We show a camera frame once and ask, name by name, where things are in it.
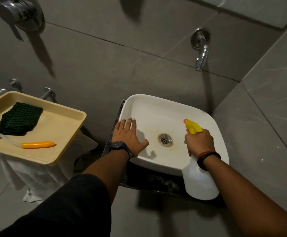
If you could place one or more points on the person's right hand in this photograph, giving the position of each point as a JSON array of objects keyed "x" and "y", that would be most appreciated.
[{"x": 201, "y": 143}]

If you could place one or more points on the person's left hand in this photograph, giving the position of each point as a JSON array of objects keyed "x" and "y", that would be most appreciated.
[{"x": 126, "y": 136}]

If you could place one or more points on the person's right fingers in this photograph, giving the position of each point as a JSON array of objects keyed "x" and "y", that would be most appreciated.
[{"x": 187, "y": 144}]

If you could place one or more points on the person's left thumb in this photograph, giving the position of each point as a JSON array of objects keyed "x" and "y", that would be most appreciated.
[{"x": 143, "y": 146}]

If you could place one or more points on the person's left little finger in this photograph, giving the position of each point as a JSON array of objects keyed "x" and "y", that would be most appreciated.
[{"x": 117, "y": 127}]

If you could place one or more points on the person's left middle finger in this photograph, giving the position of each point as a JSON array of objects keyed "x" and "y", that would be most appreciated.
[{"x": 128, "y": 124}]

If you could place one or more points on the white spray bottle yellow nozzle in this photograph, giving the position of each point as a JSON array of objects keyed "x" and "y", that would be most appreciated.
[{"x": 199, "y": 181}]

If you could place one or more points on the person's left forearm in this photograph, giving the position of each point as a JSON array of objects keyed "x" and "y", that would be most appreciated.
[{"x": 106, "y": 170}]

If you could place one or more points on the person's right forearm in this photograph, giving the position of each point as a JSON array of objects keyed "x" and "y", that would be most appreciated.
[{"x": 242, "y": 199}]

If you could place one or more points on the black smartwatch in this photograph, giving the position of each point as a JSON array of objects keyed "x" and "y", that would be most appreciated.
[{"x": 118, "y": 146}]

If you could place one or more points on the chrome basin drain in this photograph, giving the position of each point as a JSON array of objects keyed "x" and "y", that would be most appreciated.
[{"x": 165, "y": 140}]

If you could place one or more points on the black wrist band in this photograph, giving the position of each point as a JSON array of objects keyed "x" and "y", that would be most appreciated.
[{"x": 203, "y": 159}]

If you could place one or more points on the white ceramic wash basin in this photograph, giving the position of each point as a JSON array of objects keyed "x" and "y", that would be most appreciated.
[{"x": 155, "y": 115}]

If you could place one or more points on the beige plastic tray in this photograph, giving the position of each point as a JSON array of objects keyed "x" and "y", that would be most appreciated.
[{"x": 57, "y": 123}]

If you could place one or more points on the white towel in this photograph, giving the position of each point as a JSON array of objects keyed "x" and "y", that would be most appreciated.
[{"x": 44, "y": 177}]

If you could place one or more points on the black shirt sleeve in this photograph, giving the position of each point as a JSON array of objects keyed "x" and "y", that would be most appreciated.
[{"x": 69, "y": 207}]

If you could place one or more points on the dark green scrub cloth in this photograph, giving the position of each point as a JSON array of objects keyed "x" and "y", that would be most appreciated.
[{"x": 18, "y": 118}]

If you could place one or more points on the chrome shower mixer valve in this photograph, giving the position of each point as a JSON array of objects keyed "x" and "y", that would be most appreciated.
[{"x": 22, "y": 12}]

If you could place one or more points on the chrome wall valve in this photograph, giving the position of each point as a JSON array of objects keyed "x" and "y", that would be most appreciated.
[
  {"x": 15, "y": 84},
  {"x": 47, "y": 93},
  {"x": 0, "y": 92}
]

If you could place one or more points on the chrome wall tap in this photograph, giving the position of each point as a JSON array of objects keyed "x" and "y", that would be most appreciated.
[{"x": 202, "y": 53}]

